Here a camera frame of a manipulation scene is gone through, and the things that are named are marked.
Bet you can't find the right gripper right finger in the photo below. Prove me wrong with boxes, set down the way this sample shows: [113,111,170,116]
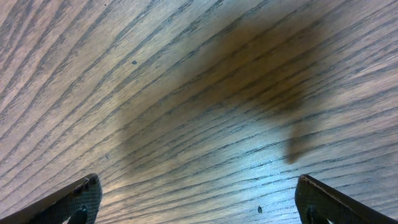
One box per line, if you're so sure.
[295,174,397,224]

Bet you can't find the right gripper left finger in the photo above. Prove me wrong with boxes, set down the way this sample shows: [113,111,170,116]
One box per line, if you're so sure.
[1,174,102,224]

